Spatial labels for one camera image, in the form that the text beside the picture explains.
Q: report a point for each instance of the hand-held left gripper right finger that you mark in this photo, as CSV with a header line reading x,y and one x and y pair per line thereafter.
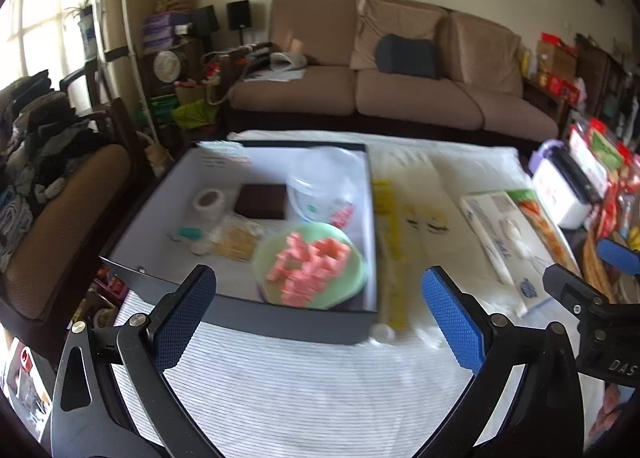
x,y
452,318

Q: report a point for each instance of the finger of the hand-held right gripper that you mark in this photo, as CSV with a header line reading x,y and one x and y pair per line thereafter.
x,y
570,288
620,258

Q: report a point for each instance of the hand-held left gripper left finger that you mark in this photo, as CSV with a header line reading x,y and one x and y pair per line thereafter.
x,y
185,318

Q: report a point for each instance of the sushi seaweed packet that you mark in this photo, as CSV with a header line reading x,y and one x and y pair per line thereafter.
x,y
545,228

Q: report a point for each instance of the yellow long packet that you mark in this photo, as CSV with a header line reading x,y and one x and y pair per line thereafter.
x,y
392,248

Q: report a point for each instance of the black storage box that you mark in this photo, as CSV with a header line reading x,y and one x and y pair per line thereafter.
x,y
280,320

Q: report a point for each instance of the white bottle cap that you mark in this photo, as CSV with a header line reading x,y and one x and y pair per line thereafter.
x,y
382,332

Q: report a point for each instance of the teal contact lens case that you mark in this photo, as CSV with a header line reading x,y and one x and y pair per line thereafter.
x,y
190,235

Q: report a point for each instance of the pile of red snack packets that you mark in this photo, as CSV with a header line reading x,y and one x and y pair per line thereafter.
x,y
610,173

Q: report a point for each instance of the white tissue packet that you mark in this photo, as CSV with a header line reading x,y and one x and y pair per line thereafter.
x,y
500,238

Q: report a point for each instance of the white foam box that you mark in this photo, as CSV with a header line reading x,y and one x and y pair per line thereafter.
x,y
557,198

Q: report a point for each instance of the toothpick pack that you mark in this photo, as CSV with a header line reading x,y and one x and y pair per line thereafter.
x,y
235,238

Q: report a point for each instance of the dark blue mesh pouch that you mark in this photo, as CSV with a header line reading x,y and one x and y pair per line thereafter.
x,y
577,173

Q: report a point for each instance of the green plate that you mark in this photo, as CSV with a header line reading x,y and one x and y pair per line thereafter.
x,y
350,283

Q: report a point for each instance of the white tape roll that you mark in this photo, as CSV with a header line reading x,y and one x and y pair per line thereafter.
x,y
209,203

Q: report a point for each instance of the purple plastic holder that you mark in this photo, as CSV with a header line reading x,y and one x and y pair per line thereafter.
x,y
542,150

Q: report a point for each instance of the pile of pink blocks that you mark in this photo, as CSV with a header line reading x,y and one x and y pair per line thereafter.
x,y
310,268

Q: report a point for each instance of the brown box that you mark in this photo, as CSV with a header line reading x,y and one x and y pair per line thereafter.
x,y
262,200

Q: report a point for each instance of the brown armchair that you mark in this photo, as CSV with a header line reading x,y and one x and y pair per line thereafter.
x,y
60,248

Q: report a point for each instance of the white card packet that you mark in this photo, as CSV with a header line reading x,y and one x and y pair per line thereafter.
x,y
222,155

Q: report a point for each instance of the dark wooden cabinet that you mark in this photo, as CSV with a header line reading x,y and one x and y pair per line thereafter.
x,y
605,78

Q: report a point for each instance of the clear plastic container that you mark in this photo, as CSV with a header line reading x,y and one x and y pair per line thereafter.
x,y
320,183

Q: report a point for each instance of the green bag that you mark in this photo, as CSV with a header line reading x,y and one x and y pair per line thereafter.
x,y
195,115

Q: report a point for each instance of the red cardboard boxes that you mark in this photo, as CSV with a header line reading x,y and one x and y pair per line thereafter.
x,y
555,63

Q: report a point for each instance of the dark wooden chair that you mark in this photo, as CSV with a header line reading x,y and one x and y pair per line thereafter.
x,y
117,118

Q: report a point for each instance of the yellow bottle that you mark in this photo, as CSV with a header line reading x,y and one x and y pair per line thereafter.
x,y
526,63

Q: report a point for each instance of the white table cover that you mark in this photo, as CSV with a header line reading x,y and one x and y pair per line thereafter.
x,y
310,137

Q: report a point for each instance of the pile of clothes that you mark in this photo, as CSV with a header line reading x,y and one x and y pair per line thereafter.
x,y
45,148

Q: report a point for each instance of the brown sofa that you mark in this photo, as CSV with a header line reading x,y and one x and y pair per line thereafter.
x,y
410,98

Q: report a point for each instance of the round dial scale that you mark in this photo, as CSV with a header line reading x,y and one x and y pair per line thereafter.
x,y
166,66

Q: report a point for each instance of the white papers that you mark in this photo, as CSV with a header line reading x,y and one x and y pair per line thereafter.
x,y
270,75

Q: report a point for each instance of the blue lumbar pillow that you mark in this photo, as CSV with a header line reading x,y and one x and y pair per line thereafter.
x,y
406,57

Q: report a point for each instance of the white blood pressure cuff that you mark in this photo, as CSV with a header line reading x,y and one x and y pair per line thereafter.
x,y
286,62

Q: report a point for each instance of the white pole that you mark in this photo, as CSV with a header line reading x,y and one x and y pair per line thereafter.
x,y
131,38

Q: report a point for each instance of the stack of purple boxes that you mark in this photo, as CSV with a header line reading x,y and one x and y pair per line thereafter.
x,y
159,32

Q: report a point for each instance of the beige cushion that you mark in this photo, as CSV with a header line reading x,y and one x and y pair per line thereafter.
x,y
370,33

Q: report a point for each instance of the black speaker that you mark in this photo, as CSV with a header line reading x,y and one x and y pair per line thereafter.
x,y
206,20
238,15

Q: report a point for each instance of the potted plant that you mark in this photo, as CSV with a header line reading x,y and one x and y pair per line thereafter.
x,y
82,23

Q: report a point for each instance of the woven straw basket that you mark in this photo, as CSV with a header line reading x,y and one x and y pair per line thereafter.
x,y
175,2

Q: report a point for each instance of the window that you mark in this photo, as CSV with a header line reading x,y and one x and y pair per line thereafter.
x,y
40,23

